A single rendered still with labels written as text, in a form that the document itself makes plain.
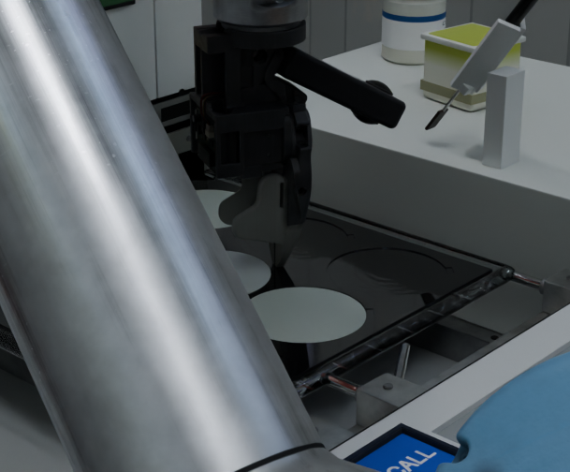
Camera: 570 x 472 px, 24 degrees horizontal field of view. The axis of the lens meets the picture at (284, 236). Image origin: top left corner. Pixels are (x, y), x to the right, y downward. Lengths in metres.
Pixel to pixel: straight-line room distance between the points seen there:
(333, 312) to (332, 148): 0.26
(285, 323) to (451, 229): 0.23
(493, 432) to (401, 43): 1.12
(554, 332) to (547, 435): 0.53
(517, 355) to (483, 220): 0.33
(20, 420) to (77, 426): 0.63
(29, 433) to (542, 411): 0.72
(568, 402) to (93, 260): 0.17
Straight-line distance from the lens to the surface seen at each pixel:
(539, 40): 3.32
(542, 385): 0.42
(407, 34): 1.51
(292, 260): 1.18
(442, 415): 0.83
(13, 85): 0.51
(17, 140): 0.50
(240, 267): 1.16
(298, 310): 1.09
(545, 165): 1.23
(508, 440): 0.41
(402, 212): 1.26
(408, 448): 0.79
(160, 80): 1.36
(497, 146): 1.21
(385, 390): 0.96
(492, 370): 0.88
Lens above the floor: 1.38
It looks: 23 degrees down
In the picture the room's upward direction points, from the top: straight up
